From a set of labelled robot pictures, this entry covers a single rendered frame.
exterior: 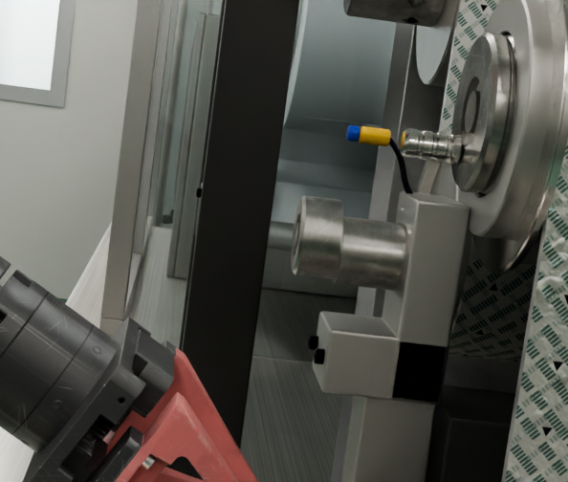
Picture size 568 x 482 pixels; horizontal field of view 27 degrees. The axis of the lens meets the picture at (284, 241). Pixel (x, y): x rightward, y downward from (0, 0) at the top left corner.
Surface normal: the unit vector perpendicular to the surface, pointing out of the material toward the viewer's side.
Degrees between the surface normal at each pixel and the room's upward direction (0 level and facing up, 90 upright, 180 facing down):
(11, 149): 90
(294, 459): 0
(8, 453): 0
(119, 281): 90
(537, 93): 77
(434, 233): 90
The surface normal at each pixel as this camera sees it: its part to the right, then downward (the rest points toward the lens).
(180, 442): 0.36, 0.34
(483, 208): -0.99, -0.12
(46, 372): 0.27, -0.11
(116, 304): 0.07, 0.14
